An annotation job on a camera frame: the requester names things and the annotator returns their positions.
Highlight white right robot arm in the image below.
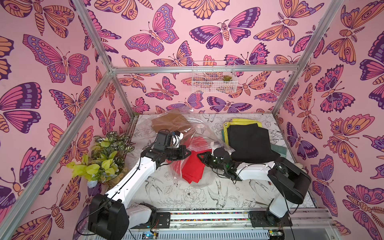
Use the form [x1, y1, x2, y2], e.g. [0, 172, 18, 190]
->
[197, 148, 312, 219]

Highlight clear plastic vacuum bag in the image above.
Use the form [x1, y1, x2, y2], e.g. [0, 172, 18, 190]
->
[151, 111, 235, 189]

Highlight red garment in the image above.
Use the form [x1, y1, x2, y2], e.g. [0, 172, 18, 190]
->
[181, 137, 212, 184]

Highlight yellow garment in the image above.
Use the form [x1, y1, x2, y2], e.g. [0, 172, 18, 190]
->
[223, 119, 263, 145]

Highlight aluminium mounting rail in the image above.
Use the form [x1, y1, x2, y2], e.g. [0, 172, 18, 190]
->
[123, 208, 343, 240]

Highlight aluminium frame bars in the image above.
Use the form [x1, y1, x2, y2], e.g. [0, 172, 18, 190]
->
[1, 1, 343, 240]

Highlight beige work glove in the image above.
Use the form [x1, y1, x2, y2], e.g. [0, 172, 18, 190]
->
[294, 163, 308, 174]

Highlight white wire wall basket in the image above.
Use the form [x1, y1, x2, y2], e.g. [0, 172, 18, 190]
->
[191, 65, 238, 95]

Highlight brown folded garment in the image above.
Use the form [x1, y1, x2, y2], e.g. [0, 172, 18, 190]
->
[151, 113, 193, 133]

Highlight green trousers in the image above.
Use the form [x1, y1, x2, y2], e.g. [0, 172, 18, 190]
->
[221, 129, 226, 142]

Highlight dark grey garment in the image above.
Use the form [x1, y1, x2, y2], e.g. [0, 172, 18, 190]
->
[228, 124, 281, 164]

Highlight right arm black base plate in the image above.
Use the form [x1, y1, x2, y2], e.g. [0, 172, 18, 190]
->
[248, 211, 293, 228]

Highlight green leafy potted plant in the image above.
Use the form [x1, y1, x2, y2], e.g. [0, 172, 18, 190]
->
[66, 131, 135, 189]

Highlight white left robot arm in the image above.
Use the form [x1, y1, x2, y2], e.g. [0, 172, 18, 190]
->
[88, 130, 191, 240]

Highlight small green succulent plant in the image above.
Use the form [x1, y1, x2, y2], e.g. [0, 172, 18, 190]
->
[222, 75, 232, 82]

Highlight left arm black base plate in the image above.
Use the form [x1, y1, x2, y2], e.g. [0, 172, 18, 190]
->
[132, 212, 171, 230]

